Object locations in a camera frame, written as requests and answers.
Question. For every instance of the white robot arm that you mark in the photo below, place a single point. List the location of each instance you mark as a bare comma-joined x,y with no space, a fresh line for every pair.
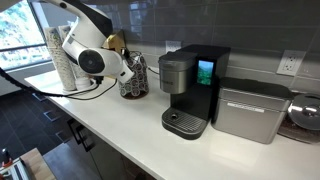
84,42

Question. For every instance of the black Keurig coffee maker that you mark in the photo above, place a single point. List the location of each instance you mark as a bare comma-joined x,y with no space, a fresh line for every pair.
191,76

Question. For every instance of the silver countertop ice maker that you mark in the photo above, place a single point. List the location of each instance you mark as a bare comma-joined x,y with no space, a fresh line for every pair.
251,109

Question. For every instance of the window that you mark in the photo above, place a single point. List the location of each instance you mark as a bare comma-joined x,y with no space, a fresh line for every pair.
21,39

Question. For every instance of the wooden side table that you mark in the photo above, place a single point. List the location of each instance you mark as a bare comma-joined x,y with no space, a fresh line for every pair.
36,166

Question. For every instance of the red black tool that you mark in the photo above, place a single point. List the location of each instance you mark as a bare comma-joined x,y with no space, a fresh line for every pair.
7,160

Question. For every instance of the wire coffee pod rack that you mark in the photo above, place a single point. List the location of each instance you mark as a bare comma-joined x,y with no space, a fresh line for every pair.
137,87

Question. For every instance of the white wall outlet left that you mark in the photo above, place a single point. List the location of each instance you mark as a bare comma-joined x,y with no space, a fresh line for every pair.
172,46

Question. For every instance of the white wall outlet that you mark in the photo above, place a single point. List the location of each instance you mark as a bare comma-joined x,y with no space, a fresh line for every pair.
172,46
290,62

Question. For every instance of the black cabinet door handle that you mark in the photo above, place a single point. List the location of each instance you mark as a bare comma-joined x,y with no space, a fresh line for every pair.
81,137

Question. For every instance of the white wall outlet right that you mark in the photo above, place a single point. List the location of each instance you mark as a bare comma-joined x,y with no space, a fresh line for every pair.
290,62

